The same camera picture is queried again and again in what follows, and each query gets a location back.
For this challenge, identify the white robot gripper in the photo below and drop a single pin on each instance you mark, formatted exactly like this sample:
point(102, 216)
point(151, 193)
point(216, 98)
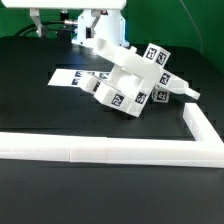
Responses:
point(92, 18)

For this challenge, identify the white chair back frame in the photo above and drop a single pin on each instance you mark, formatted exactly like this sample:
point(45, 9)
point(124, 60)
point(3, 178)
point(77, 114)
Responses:
point(130, 60)

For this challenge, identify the white tagged cube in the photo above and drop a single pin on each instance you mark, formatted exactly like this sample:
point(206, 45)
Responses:
point(156, 54)
point(160, 95)

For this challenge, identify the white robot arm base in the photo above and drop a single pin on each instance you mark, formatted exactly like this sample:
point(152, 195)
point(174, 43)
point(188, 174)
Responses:
point(111, 27)

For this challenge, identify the white marker sheet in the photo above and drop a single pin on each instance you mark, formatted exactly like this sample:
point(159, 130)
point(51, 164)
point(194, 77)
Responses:
point(71, 77)

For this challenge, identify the black antenna post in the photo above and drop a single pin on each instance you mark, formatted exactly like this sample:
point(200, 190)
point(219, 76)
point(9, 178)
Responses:
point(64, 33)

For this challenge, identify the white U-shaped fixture frame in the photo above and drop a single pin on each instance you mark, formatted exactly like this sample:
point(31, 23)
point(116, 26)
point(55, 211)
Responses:
point(205, 150)

